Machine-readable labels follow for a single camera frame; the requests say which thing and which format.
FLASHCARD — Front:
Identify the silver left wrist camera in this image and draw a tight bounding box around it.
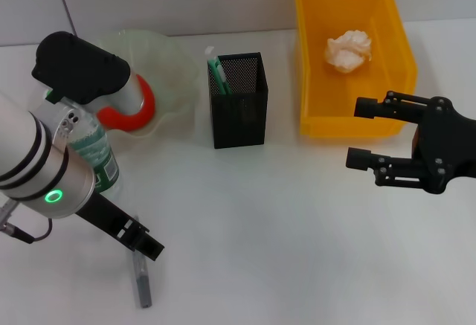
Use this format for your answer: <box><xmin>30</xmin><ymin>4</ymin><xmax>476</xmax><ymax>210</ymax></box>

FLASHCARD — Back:
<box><xmin>31</xmin><ymin>30</ymin><xmax>146</xmax><ymax>144</ymax></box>

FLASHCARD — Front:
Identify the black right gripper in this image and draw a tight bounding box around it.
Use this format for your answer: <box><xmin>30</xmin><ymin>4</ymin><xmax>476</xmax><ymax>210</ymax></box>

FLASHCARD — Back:
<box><xmin>345</xmin><ymin>90</ymin><xmax>476</xmax><ymax>194</ymax></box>

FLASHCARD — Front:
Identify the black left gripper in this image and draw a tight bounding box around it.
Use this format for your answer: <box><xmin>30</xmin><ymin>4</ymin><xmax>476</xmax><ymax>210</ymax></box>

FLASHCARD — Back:
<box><xmin>74</xmin><ymin>193</ymin><xmax>165</xmax><ymax>262</ymax></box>

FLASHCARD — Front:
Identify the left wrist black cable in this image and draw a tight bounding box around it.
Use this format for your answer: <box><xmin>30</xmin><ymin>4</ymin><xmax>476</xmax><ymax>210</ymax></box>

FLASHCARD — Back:
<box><xmin>0</xmin><ymin>198</ymin><xmax>53</xmax><ymax>245</ymax></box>

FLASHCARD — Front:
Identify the green utility knife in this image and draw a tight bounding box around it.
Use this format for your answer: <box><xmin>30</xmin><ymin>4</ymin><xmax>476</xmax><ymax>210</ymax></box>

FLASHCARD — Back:
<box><xmin>203</xmin><ymin>45</ymin><xmax>234</xmax><ymax>95</ymax></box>

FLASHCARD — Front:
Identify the black mesh pen holder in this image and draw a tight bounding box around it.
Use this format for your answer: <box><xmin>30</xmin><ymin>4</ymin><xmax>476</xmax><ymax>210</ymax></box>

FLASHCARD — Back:
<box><xmin>206</xmin><ymin>51</ymin><xmax>269</xmax><ymax>150</ymax></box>

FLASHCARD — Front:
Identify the white paper ball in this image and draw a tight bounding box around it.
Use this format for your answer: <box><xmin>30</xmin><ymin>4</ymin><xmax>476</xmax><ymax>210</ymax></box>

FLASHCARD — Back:
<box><xmin>325</xmin><ymin>29</ymin><xmax>374</xmax><ymax>74</ymax></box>

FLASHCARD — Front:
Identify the clear bottle with green label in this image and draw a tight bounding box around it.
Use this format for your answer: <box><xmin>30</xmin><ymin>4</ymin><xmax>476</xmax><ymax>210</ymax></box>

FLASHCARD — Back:
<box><xmin>44</xmin><ymin>89</ymin><xmax>120</xmax><ymax>196</ymax></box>

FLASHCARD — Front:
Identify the yellow plastic bin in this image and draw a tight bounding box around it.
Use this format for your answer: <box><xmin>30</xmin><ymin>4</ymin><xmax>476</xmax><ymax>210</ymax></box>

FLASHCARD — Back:
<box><xmin>292</xmin><ymin>0</ymin><xmax>418</xmax><ymax>139</ymax></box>

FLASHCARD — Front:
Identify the orange fruit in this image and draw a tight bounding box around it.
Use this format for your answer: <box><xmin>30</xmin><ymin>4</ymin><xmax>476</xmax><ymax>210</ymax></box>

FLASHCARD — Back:
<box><xmin>96</xmin><ymin>74</ymin><xmax>157</xmax><ymax>132</ymax></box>

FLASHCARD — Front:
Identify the pale green glass fruit plate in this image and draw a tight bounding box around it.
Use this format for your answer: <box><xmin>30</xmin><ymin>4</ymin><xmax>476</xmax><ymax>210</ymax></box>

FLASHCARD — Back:
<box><xmin>89</xmin><ymin>29</ymin><xmax>202</xmax><ymax>140</ymax></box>

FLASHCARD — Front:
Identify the gray marker pen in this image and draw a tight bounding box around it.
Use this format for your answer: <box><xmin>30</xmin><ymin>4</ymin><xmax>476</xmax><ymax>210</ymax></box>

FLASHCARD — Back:
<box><xmin>129</xmin><ymin>215</ymin><xmax>153</xmax><ymax>309</ymax></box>

